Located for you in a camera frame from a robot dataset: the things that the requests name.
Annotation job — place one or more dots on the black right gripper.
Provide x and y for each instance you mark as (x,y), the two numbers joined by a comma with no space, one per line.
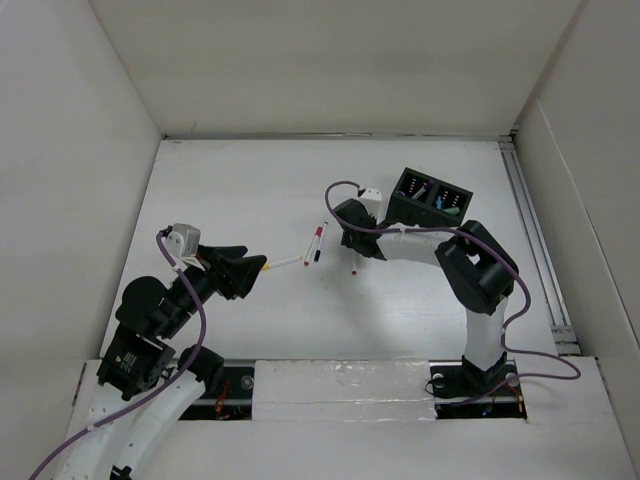
(348,239)

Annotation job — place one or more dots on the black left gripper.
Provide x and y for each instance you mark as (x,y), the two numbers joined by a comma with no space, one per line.
(236,275)

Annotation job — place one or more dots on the black capped white marker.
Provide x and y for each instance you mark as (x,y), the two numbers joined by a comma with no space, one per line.
(318,251)

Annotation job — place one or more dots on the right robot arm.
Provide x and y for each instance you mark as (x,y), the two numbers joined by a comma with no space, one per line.
(476,267)

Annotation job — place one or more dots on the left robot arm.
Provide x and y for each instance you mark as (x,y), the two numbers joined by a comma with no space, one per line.
(156,365)

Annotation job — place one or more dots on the black desk organizer box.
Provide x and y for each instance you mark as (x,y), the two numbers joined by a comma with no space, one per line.
(423,212)

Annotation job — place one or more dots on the yellow capped white marker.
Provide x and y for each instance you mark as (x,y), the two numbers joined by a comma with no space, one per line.
(283,262)

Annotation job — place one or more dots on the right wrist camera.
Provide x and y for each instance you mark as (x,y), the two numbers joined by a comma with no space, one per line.
(371,199)

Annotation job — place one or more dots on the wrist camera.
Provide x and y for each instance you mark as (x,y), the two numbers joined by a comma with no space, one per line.
(371,199)
(182,240)

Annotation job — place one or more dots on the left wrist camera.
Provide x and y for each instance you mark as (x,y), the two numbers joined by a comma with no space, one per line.
(182,240)

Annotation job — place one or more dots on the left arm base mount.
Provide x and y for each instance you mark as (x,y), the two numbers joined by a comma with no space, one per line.
(229,386)

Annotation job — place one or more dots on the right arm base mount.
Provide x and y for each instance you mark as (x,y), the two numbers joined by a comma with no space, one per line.
(448,387)

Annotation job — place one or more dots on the aluminium rail right side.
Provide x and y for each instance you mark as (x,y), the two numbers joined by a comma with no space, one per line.
(565,339)

